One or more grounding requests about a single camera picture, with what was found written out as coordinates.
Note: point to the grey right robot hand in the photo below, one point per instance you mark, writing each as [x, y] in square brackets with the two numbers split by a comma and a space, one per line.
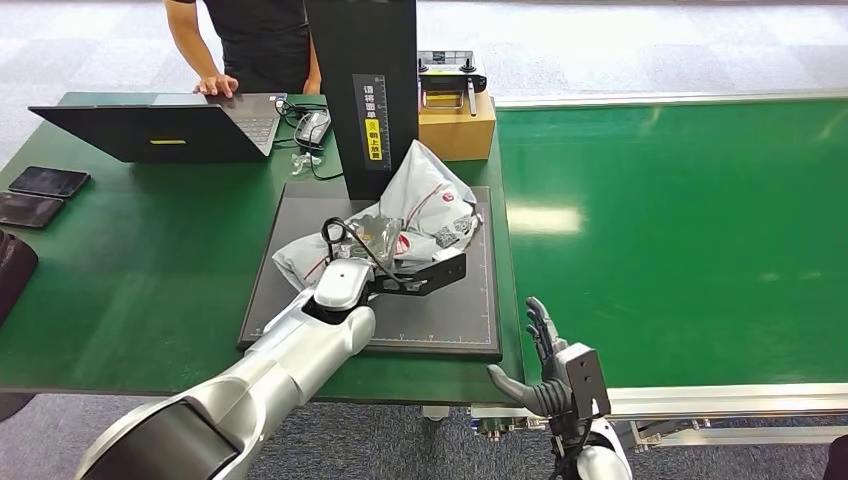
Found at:
[546, 394]

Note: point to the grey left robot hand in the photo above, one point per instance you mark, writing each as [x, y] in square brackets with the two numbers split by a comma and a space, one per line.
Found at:
[374, 242]

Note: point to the person's right hand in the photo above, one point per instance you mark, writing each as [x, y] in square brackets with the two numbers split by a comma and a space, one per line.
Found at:
[217, 86]

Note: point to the grey poly mailer package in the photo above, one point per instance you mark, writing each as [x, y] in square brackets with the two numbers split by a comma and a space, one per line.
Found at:
[424, 192]

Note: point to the person's left forearm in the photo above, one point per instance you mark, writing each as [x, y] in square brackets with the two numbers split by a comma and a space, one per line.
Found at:
[312, 76]

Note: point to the person's right forearm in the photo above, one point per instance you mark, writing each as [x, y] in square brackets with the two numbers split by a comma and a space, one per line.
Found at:
[189, 40]

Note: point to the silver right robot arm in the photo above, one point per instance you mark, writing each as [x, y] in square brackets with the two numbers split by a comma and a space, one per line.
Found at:
[599, 464]

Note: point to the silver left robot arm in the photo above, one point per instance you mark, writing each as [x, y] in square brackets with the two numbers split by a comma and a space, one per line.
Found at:
[265, 384]

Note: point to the black inbound scanning machine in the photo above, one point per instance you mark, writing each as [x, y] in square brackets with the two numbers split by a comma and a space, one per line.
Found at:
[437, 318]

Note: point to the brown cardboard box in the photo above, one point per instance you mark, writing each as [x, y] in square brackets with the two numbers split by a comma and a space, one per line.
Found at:
[457, 136]

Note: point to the green conveyor belt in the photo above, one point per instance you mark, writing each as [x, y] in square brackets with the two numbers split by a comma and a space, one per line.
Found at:
[729, 199]

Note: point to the person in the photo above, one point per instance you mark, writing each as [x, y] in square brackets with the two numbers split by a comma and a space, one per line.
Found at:
[265, 40]

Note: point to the dark grey laptop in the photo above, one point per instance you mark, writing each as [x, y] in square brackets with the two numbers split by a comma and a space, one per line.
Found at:
[152, 132]

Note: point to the grey power adapter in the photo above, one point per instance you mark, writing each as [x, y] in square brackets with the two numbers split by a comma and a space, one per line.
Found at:
[312, 129]

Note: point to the small clear plastic piece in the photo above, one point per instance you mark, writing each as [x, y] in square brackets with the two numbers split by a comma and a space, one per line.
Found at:
[303, 162]

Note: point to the yellow black label sticker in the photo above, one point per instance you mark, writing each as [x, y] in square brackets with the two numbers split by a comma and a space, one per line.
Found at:
[372, 126]

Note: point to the black white remote controller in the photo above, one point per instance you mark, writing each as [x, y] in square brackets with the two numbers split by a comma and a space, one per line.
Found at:
[450, 73]

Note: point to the black phone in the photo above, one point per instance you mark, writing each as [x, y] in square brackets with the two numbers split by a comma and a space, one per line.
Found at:
[50, 182]
[30, 210]

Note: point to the green table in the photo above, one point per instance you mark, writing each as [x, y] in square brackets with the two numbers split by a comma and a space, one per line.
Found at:
[132, 265]

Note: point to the dark rounded cushion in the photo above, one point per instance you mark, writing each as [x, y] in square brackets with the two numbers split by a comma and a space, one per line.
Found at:
[13, 278]

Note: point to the black rounded object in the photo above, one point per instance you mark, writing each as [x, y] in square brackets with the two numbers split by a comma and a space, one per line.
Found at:
[838, 460]

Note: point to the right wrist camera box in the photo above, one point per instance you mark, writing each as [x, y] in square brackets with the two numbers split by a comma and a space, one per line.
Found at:
[586, 378]

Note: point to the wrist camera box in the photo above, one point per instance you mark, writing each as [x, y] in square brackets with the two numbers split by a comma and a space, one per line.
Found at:
[430, 275]
[586, 378]

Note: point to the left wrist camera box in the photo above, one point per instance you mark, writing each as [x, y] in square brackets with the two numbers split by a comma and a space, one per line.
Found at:
[430, 275]

